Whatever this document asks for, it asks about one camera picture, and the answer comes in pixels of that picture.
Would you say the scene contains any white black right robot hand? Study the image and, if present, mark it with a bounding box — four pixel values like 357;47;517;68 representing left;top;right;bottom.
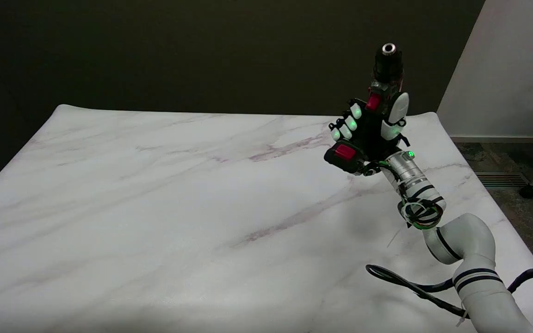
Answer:
329;92;410;174

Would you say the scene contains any black red power screwdriver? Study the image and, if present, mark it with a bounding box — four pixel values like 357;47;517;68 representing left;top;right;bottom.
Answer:
324;43;406;174

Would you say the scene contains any metal floor vent grille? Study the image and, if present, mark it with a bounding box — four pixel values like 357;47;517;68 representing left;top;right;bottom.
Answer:
476;172;532;188

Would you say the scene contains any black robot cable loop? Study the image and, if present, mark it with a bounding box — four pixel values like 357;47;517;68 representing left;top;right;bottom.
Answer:
366;265;533;333

